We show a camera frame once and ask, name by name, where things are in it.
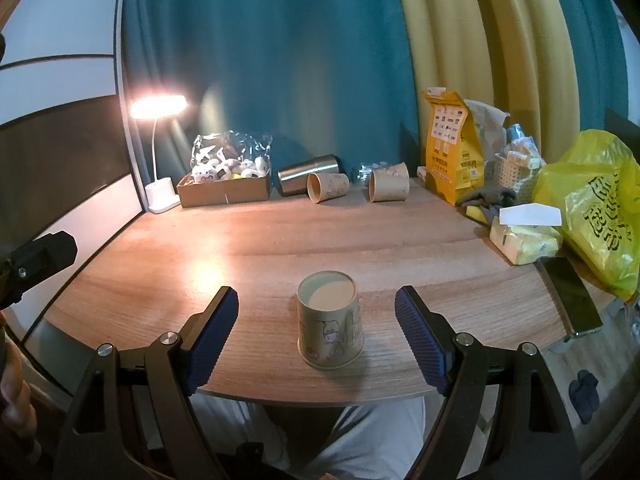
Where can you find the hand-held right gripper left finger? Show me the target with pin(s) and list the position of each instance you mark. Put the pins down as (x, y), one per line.
(216, 339)

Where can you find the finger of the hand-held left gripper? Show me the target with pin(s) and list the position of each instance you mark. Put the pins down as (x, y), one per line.
(42, 256)

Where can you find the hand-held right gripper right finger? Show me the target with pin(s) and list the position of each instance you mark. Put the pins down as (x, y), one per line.
(419, 339)

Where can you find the printed paper cup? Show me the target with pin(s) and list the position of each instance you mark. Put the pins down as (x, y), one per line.
(330, 332)

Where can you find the brown paper cup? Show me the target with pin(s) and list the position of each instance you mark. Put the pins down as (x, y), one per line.
(334, 186)
(394, 186)

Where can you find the person's left hand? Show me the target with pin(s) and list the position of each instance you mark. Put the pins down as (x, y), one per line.
(12, 405)

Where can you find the person's light grey clothing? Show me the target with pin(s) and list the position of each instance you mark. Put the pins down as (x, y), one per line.
(370, 442)

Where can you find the white desk lamp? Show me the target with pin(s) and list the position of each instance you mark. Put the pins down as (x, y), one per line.
(162, 197)

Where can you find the yellow sponge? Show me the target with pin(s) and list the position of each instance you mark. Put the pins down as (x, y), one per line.
(475, 216)

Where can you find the yellow tissue pack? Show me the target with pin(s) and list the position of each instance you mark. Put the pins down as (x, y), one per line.
(522, 244)

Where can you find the brown cardboard box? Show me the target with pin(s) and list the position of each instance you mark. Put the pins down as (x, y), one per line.
(225, 193)

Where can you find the black smartphone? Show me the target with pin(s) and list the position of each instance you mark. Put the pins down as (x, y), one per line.
(571, 295)

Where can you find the grey glove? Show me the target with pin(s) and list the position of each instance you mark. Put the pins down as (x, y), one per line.
(489, 197)

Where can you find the clear plastic wrapper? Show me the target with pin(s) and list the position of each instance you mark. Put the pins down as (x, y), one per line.
(364, 172)

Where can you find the blue slipper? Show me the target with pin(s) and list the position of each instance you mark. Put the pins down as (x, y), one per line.
(585, 396)

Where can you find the yellow paper bag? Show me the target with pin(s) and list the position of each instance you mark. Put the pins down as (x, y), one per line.
(450, 160)

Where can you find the clear bag of small toys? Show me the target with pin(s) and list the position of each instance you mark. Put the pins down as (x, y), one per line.
(227, 156)

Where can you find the white perforated basket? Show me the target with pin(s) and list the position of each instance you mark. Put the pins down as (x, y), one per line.
(515, 181)

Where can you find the stainless steel tumbler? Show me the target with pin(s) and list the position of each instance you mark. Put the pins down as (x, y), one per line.
(299, 173)

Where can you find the yellow plastic bag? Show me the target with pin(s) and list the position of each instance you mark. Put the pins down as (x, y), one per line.
(590, 200)

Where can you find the packets in basket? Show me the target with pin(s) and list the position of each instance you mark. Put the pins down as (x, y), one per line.
(522, 142)

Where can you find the white paper bag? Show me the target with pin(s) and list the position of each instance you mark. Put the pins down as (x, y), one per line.
(489, 122)

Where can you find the teal curtain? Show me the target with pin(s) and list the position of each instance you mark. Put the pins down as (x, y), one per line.
(280, 60)

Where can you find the dark box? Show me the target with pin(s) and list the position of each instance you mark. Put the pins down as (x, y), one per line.
(622, 127)

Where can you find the yellow curtain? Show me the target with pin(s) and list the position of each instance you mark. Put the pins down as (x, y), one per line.
(490, 35)

